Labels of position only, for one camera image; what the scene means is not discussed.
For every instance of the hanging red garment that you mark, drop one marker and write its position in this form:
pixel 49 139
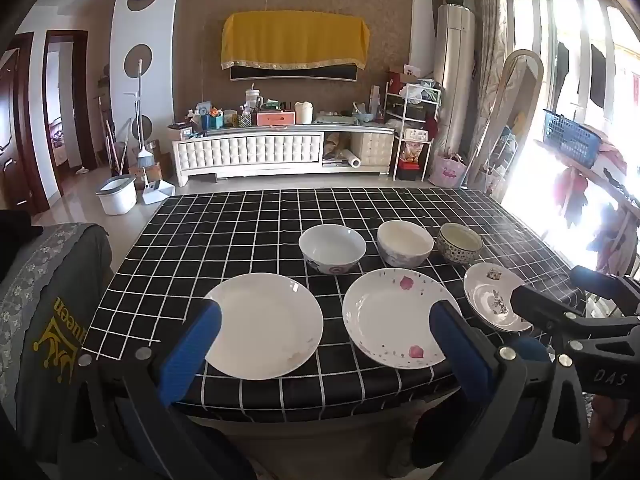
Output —
pixel 570 195

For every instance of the clear lidded cup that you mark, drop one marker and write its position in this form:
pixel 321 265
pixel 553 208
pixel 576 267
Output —
pixel 253 99

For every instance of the cream bowl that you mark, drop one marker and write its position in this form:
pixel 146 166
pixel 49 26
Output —
pixel 405 242

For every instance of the white metal storage rack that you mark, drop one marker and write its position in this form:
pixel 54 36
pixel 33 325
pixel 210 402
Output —
pixel 415 110

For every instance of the white bowl with blue pattern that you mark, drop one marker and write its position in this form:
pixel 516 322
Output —
pixel 332 247

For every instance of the white paper roll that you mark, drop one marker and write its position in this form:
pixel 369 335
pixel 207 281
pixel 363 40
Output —
pixel 352 161

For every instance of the pink bag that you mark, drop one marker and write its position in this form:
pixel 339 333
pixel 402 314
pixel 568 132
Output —
pixel 447 170

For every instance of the grey embroidered chair cover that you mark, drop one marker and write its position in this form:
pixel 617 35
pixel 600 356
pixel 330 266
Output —
pixel 45 310

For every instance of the standing air conditioner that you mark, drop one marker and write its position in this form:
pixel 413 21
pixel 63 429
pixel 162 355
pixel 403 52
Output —
pixel 454 75

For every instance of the patterned curtain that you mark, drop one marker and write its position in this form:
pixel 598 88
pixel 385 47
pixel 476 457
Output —
pixel 490 35

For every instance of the dark wooden door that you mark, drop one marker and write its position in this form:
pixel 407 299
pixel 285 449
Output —
pixel 15 125

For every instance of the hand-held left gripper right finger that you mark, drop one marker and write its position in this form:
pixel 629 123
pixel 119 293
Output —
pixel 452 340

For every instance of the white tufted TV cabinet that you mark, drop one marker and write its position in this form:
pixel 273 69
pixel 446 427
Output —
pixel 250 152

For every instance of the person's right hand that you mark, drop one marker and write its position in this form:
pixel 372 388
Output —
pixel 602 430

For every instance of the white dustpan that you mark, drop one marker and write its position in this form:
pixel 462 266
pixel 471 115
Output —
pixel 155 192

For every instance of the plain white plate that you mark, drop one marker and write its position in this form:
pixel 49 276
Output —
pixel 265 325

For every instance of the white mop bucket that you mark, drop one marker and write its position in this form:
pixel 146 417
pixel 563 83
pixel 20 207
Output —
pixel 117 197

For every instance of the small floral white plate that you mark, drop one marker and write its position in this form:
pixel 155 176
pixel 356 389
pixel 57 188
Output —
pixel 487 290

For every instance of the round brown wall decor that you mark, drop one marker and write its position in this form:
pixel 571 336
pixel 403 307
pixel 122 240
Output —
pixel 148 127

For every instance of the small patterned bowl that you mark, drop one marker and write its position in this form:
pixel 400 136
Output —
pixel 459 242

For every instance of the black wall television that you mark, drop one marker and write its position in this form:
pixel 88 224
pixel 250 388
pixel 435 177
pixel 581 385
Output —
pixel 295 74

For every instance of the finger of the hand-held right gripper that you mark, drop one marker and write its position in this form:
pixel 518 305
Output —
pixel 542 306
pixel 602 282

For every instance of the leaning ironing board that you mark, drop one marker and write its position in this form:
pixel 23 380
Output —
pixel 520 90

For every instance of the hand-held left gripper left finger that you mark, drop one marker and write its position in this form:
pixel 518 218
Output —
pixel 192 345

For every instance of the white broom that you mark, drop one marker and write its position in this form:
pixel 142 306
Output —
pixel 145 155

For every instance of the black checked tablecloth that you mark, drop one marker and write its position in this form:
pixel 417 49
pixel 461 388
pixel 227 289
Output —
pixel 225 230

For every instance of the blue plastic basket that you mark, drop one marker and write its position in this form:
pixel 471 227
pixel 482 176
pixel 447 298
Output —
pixel 570 137

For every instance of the pink drawer box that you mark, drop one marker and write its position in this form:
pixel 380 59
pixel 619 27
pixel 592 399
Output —
pixel 275 118

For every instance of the yellow cloth cover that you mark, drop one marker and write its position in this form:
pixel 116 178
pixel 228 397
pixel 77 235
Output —
pixel 295 35

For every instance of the white plate with pink petals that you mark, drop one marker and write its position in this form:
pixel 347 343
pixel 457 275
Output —
pixel 390 315

